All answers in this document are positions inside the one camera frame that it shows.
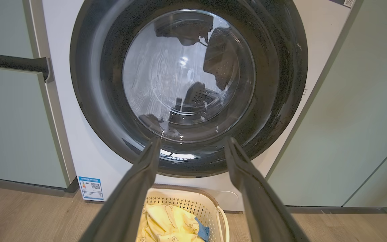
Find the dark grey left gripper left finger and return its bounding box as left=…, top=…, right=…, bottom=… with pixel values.
left=79, top=136, right=162, bottom=242

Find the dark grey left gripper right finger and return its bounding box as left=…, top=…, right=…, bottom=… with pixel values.
left=224, top=136, right=311, bottom=242

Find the pale yellow printed garment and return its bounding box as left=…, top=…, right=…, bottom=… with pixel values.
left=136, top=204, right=205, bottom=242

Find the blue cloth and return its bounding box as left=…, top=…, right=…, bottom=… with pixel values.
left=194, top=217, right=210, bottom=242

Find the round black glass washer door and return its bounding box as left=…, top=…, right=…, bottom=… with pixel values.
left=70, top=0, right=309, bottom=178

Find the cream perforated laundry basket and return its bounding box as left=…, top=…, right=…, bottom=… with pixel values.
left=136, top=184, right=230, bottom=242

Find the white washing machine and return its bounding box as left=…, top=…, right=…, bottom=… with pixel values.
left=29, top=0, right=357, bottom=213

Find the wide pale green cabinet door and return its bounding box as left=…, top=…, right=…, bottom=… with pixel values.
left=267, top=0, right=387, bottom=207

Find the narrow pale green cabinet door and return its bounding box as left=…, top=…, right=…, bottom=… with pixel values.
left=343, top=134, right=387, bottom=208

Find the blue energy label sticker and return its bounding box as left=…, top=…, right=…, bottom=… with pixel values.
left=78, top=176, right=104, bottom=201

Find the round white filter cover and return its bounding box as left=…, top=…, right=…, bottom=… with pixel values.
left=218, top=190, right=240, bottom=203

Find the pale green cabinet with handle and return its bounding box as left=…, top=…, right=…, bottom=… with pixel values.
left=0, top=0, right=76, bottom=189

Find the black cabinet handle bar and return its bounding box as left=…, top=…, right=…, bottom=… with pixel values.
left=0, top=52, right=52, bottom=83

